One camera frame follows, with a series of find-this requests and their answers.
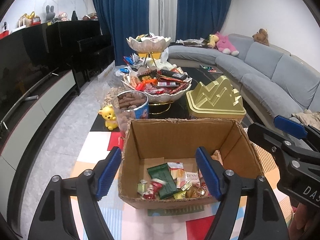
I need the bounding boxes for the white sheer curtain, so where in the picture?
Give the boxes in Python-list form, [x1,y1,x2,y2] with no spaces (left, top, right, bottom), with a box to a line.
[149,0,177,42]

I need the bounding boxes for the brown cardboard box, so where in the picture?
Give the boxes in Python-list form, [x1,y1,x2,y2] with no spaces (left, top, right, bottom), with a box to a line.
[118,119,263,206]

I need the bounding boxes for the dark red candy packet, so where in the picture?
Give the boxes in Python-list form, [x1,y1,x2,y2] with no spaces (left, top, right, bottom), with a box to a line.
[142,178,167,200]

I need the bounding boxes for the grey rabbit plush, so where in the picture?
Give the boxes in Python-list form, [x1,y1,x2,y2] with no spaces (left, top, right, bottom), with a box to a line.
[46,5,55,22]

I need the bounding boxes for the yellow plush toy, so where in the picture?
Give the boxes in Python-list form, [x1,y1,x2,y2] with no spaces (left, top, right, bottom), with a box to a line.
[207,34,219,48]

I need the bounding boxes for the two-tier lotus snack stand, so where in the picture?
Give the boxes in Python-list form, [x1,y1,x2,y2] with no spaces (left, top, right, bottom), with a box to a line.
[122,33,193,115]

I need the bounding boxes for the white grey snack packet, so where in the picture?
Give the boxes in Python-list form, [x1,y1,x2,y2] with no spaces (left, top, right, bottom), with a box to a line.
[185,172,205,187]

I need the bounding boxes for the light green durian candy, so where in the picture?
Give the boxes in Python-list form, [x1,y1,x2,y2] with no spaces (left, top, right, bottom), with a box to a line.
[173,190,186,200]

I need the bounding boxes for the pink plush toy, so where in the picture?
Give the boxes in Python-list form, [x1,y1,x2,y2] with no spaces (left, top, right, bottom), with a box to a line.
[215,32,239,56]

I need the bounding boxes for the gold Fortune biscuits bag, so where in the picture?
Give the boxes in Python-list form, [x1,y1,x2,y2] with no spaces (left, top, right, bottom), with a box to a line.
[211,150,223,166]

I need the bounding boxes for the clear jar of nuts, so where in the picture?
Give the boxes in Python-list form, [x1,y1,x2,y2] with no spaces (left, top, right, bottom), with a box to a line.
[112,90,149,137]

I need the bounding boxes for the black television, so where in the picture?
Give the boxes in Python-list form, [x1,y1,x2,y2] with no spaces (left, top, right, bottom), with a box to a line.
[1,23,71,121]

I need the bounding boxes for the grey curved sofa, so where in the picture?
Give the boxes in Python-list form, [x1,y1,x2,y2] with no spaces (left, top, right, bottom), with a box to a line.
[169,34,319,130]

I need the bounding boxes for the colourful patchwork tablecloth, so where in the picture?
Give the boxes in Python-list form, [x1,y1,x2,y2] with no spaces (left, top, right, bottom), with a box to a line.
[70,131,294,239]

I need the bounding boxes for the red white cake packet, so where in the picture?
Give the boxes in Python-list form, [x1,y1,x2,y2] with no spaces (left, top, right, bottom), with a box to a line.
[167,162,187,189]

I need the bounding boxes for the green cracker packet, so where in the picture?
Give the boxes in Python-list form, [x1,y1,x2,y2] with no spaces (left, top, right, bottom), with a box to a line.
[147,163,178,199]

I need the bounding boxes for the red gold foil candy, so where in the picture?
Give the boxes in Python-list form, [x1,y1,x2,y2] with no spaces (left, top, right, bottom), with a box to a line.
[185,184,208,198]

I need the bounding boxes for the yellow bear figurine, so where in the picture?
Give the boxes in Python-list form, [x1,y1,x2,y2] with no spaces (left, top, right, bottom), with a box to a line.
[98,105,118,131]

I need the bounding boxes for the gold foil snack packet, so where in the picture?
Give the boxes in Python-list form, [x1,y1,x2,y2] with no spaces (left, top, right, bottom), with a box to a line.
[181,181,193,191]

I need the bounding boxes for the brown teddy bear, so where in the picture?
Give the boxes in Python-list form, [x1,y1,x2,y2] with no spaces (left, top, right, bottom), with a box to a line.
[252,28,270,47]

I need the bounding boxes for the blue curtains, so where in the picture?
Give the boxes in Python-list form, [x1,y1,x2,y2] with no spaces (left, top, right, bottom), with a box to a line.
[93,0,232,65]

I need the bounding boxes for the small pale green candy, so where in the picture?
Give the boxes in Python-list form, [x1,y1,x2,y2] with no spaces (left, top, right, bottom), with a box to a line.
[137,179,148,196]

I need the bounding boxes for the grey TV cabinet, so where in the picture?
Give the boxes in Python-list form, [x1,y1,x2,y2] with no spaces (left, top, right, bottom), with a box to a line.
[1,70,76,237]

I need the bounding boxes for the beige cloth on sofa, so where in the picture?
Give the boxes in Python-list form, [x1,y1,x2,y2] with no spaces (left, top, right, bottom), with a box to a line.
[292,109,320,129]

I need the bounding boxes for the gold mountain-shaped tin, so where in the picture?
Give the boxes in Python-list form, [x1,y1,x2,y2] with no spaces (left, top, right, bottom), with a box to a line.
[186,75,246,121]

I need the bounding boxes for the person's right hand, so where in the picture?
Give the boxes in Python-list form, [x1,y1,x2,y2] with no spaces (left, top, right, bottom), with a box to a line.
[288,203,319,239]

